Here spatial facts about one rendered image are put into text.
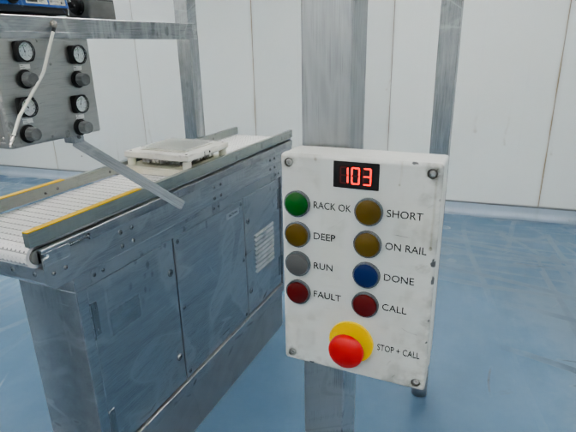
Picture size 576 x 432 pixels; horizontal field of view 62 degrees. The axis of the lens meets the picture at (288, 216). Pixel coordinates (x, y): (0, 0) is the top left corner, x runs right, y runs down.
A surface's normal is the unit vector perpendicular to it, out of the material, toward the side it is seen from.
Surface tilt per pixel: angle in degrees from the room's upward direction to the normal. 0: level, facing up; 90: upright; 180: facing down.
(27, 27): 90
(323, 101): 90
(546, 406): 0
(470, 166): 90
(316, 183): 90
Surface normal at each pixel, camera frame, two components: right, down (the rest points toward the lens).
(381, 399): -0.02, -0.94
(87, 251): 0.91, 0.12
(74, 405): -0.40, 0.31
